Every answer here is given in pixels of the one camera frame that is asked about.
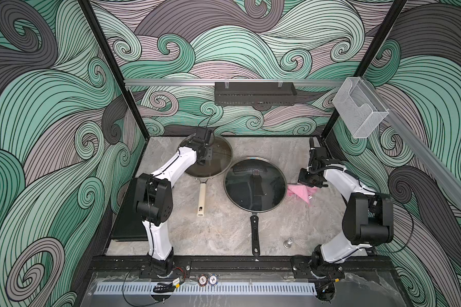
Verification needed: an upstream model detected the pink microfibre cloth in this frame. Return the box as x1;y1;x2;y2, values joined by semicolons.
288;184;320;207

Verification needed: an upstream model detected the glass lid of brown pan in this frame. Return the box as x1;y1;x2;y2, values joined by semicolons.
185;136;233;179

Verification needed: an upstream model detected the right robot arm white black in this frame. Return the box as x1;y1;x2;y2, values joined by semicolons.
298;147;394;269

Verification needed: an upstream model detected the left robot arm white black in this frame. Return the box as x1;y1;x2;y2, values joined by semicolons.
133;127;214;275

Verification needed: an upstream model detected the glass lid of black pan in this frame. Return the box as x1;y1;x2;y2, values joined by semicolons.
223;156;288;213

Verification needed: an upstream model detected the black hard case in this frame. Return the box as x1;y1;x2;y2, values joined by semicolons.
111;179;148;242

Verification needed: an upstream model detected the round button pair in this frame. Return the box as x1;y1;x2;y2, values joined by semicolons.
197;274;218;287

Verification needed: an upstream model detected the brown pan with cream handle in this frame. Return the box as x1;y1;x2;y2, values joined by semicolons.
180;141;213;217

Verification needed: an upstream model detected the black pan with black handle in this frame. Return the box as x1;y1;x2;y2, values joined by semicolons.
223;156;288;258

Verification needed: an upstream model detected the black wall shelf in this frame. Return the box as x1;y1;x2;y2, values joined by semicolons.
214;83;297;107

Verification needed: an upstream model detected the clear plastic wall box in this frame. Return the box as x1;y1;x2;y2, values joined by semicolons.
332;77;389;139

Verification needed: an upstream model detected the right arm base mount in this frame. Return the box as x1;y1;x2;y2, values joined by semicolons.
291;254;344;280

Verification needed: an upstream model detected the aluminium rail back wall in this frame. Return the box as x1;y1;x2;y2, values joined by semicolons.
124;78;344;87

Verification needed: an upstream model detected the aluminium rail wall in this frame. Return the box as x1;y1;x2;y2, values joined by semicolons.
362;78;461;227
124;78;344;87

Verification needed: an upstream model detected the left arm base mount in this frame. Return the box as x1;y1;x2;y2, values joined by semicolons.
139;256;192;279

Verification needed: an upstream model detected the white slotted cable duct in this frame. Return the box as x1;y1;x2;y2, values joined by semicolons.
93;282;317;296

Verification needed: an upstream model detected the aluminium rail right wall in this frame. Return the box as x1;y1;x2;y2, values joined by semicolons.
362;78;461;227

